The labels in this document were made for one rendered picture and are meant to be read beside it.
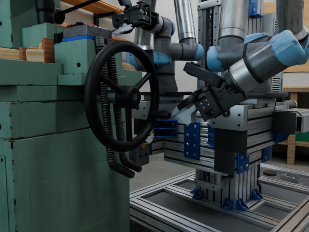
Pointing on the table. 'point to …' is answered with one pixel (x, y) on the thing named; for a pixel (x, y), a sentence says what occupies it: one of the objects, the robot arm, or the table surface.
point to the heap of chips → (128, 66)
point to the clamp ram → (58, 37)
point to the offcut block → (35, 55)
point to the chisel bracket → (38, 33)
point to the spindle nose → (45, 11)
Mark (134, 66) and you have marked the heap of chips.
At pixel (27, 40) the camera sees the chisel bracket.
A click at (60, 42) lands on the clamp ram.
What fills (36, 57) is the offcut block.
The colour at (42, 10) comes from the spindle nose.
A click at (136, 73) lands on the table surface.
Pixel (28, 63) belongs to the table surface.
